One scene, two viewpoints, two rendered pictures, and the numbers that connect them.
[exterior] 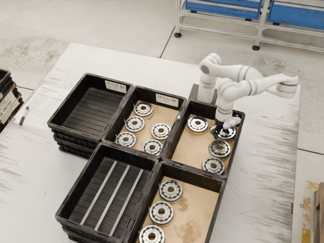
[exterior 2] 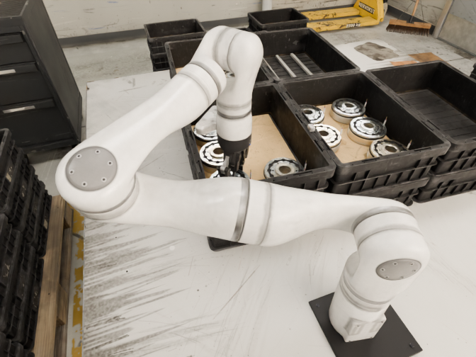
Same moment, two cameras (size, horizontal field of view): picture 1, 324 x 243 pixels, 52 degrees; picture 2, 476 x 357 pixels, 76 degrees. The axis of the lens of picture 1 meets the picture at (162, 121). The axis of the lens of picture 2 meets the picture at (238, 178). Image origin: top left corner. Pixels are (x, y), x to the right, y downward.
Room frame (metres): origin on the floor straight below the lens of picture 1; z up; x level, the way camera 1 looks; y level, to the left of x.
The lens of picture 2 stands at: (1.43, -0.61, 1.39)
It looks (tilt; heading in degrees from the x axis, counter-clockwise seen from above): 45 degrees down; 142
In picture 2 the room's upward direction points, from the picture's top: straight up
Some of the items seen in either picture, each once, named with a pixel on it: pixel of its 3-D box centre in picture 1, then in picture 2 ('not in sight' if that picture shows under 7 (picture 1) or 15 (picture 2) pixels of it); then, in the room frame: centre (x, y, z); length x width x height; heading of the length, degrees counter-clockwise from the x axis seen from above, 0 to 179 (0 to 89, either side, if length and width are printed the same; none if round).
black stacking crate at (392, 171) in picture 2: (146, 126); (347, 128); (1.06, 0.08, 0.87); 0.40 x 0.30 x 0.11; 158
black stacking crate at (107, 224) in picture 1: (111, 194); (293, 66); (0.69, 0.23, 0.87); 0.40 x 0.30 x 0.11; 158
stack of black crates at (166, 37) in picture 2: not in sight; (178, 59); (-0.66, 0.43, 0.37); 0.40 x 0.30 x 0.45; 71
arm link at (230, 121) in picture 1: (226, 114); (226, 115); (0.99, -0.29, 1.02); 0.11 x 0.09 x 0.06; 29
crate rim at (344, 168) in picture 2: (146, 119); (352, 113); (1.06, 0.08, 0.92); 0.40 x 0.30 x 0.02; 158
